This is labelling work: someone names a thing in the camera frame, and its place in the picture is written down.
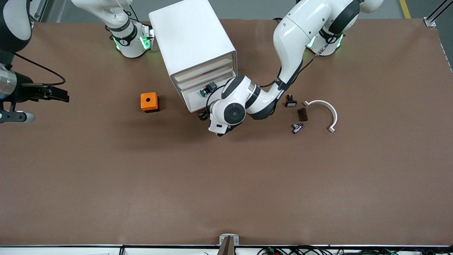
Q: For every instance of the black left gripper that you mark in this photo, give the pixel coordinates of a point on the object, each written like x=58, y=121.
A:
x=203, y=115

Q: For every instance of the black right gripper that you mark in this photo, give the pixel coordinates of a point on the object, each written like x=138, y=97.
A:
x=25, y=92

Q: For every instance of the white plastic drawer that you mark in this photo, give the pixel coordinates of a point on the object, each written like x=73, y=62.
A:
x=194, y=80
x=203, y=71
x=194, y=101

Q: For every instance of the green push button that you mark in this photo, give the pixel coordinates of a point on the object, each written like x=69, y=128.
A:
x=208, y=88

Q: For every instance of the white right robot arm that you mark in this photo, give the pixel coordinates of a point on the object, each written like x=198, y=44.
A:
x=131, y=46

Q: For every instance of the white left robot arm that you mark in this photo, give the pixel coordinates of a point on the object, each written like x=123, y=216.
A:
x=300, y=32

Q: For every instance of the orange button box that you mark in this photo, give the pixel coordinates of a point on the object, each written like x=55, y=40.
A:
x=148, y=101

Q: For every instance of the white drawer cabinet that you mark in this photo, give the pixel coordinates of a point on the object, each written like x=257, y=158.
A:
x=191, y=32

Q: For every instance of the black rectangular push button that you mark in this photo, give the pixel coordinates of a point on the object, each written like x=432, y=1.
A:
x=291, y=103

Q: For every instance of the brown table cover mat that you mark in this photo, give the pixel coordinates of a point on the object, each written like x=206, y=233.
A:
x=226, y=194

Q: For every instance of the brown terminal block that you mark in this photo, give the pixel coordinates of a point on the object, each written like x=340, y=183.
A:
x=303, y=114

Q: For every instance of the silver key switch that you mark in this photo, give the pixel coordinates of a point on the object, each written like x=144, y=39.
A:
x=297, y=128

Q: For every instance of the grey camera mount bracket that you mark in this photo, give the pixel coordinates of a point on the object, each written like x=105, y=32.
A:
x=222, y=240

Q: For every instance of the white curved bracket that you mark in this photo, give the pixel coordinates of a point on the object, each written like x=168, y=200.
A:
x=333, y=115

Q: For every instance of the white table edge rail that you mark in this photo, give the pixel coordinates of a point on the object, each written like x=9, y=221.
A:
x=53, y=250

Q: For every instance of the aluminium frame profile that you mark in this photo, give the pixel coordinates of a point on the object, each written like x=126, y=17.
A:
x=430, y=22

